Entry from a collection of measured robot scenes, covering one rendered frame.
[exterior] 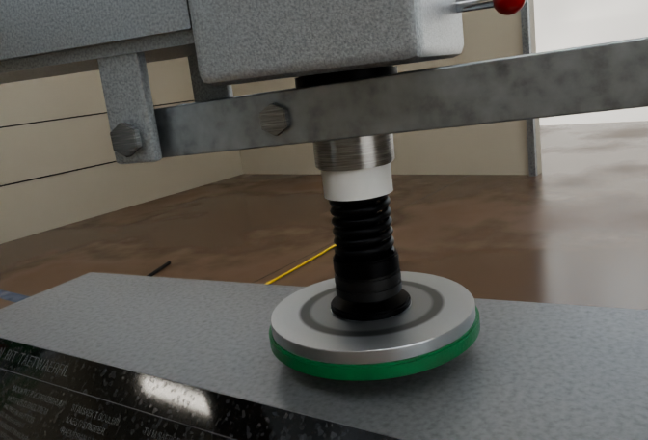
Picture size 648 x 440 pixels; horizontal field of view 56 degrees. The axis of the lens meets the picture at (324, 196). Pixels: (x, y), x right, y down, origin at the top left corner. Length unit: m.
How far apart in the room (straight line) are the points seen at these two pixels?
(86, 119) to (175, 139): 5.82
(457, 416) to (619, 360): 0.18
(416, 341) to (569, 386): 0.14
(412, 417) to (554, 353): 0.18
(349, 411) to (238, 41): 0.34
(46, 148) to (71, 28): 5.59
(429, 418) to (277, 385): 0.16
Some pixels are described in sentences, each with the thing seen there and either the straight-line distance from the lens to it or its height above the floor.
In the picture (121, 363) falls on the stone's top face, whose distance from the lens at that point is 0.77.
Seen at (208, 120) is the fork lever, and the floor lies 1.09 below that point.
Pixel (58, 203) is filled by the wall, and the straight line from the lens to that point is 6.27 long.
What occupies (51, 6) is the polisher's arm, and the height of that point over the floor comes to 1.21.
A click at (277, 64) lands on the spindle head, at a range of 0.51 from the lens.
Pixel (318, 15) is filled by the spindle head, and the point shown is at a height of 1.16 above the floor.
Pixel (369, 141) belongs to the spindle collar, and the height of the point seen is 1.05.
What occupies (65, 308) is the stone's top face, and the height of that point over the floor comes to 0.82.
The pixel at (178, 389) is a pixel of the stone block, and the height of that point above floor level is 0.81.
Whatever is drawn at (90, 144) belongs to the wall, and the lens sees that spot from 6.44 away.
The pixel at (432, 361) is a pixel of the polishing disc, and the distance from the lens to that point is 0.57.
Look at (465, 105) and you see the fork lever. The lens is 0.52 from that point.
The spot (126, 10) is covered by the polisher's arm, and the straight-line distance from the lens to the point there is 0.60.
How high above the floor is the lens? 1.12
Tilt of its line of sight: 11 degrees down
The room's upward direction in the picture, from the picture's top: 7 degrees counter-clockwise
